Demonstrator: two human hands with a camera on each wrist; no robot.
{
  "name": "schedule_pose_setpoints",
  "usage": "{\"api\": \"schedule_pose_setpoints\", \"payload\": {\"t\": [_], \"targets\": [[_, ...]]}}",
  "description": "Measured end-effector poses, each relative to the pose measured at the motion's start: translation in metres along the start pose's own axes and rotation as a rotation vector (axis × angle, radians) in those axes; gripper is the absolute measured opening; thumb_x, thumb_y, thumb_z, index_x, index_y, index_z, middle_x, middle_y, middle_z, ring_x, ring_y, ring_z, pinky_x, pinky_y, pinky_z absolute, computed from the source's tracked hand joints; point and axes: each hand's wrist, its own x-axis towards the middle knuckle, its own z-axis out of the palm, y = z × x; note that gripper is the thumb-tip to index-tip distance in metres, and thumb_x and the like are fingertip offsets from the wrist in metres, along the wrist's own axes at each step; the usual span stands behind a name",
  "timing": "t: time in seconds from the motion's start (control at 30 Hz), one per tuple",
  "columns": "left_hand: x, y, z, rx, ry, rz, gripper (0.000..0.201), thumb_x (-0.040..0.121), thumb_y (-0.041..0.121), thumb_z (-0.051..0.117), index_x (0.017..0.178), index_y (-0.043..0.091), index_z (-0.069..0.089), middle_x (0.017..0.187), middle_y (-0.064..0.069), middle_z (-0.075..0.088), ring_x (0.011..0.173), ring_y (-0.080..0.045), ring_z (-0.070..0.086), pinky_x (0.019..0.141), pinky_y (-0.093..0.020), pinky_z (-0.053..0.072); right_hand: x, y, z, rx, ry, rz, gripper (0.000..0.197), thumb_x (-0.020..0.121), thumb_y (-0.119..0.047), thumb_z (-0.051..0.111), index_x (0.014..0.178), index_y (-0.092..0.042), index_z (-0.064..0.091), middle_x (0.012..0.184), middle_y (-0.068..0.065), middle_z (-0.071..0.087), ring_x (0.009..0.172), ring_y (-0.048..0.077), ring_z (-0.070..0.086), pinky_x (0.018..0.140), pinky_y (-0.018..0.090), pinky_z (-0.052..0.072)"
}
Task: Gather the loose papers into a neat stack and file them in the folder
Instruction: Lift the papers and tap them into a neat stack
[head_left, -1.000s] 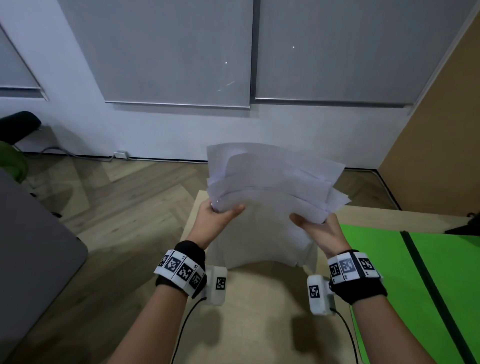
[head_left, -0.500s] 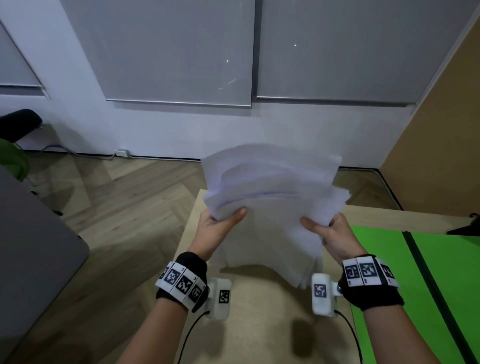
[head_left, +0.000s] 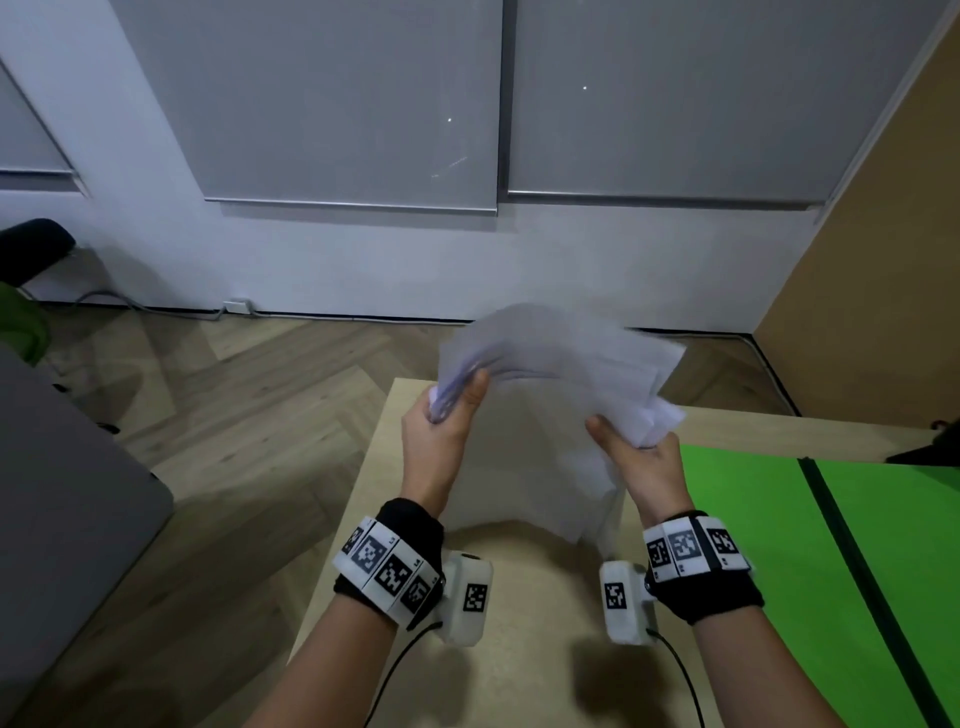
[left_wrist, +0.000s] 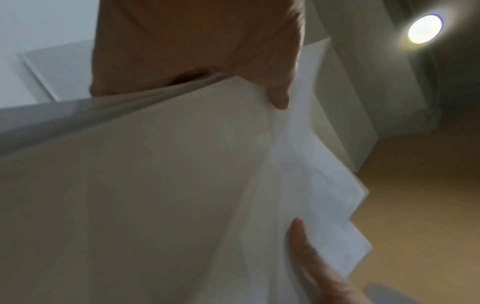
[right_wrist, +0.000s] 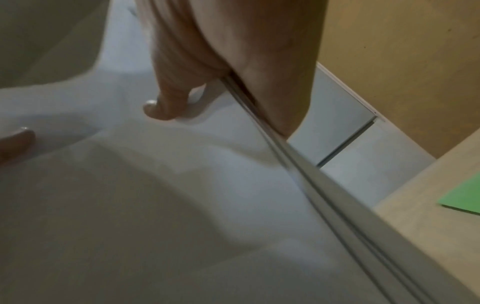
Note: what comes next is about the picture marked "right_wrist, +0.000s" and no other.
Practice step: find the person's left hand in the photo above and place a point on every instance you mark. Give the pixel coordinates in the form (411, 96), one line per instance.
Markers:
(15, 142)

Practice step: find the person's right hand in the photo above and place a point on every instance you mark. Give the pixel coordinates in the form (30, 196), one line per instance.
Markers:
(243, 35)

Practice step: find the stack of white paper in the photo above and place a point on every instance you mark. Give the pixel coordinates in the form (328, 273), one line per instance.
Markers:
(168, 207)

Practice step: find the brown wooden partition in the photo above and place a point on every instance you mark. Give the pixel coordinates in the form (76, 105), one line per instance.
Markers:
(405, 59)

